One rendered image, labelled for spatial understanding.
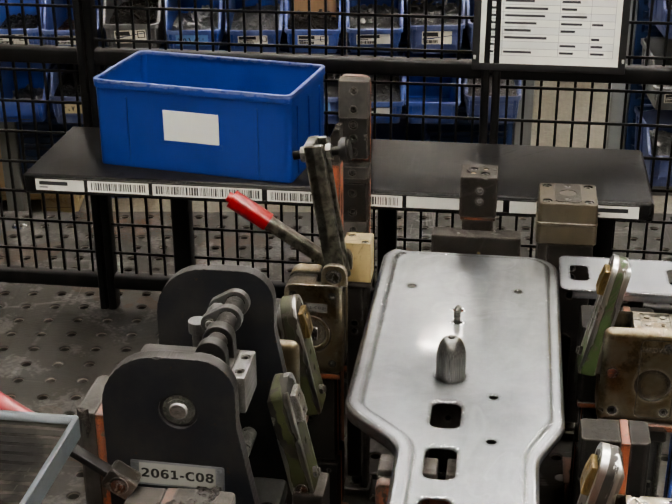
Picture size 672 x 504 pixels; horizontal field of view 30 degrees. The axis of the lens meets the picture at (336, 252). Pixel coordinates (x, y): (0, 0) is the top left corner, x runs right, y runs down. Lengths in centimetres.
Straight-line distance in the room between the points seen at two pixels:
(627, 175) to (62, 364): 92
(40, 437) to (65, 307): 124
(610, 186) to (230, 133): 54
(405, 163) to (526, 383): 60
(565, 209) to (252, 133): 45
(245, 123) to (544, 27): 47
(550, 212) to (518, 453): 50
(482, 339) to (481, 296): 11
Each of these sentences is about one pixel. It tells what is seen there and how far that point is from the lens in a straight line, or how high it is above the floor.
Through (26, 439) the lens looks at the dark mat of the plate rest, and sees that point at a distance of 98.
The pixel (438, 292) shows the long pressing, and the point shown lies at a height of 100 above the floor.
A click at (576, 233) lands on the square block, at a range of 167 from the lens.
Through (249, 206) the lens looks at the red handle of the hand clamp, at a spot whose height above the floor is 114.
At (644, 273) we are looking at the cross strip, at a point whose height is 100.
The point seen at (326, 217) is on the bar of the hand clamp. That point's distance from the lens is 141.
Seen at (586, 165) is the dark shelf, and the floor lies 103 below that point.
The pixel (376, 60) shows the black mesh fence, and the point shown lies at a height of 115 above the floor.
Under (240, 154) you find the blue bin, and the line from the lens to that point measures 179.
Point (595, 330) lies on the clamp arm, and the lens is 139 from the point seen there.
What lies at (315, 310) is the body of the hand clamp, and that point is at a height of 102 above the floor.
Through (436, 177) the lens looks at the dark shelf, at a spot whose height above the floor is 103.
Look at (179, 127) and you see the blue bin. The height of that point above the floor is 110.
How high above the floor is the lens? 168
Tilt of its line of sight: 24 degrees down
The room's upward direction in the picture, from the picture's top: straight up
